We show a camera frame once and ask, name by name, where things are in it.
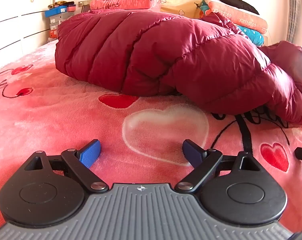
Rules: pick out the black and red box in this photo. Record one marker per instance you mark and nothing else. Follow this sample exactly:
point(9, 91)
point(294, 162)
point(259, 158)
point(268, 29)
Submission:
point(71, 8)

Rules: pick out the folded teal flower blanket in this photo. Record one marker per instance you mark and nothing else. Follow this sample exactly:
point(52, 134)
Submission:
point(253, 36)

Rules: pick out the folded orange blanket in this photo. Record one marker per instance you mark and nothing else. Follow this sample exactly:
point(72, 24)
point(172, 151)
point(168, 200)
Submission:
point(243, 17)

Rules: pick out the yellow patterned headboard cover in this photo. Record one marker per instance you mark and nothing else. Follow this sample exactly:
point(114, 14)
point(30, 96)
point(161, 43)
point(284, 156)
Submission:
point(176, 0)

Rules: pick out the dark red down jacket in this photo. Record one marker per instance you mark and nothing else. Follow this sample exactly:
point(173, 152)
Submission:
point(153, 55)

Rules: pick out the orange box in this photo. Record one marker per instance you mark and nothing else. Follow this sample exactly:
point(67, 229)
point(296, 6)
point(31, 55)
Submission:
point(53, 33)

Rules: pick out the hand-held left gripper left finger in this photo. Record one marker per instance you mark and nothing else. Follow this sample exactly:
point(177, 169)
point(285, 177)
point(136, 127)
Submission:
point(91, 153)

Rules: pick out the grey curtain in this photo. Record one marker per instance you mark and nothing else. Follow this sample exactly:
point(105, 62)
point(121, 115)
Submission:
point(293, 10)

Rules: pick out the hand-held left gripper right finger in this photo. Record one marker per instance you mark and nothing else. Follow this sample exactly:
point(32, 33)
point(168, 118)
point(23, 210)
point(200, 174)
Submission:
point(192, 153)

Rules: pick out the pink heart print bed blanket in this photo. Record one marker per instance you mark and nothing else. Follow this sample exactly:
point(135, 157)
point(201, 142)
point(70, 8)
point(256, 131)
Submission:
point(66, 120)

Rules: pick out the black cushion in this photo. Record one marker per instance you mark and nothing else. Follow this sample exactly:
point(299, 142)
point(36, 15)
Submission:
point(238, 3)

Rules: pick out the white wardrobe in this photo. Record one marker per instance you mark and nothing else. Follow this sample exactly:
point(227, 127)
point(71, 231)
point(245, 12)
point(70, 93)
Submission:
point(16, 25)

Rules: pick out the folded pink heart blanket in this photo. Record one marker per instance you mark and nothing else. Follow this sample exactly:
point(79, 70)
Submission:
point(123, 2)

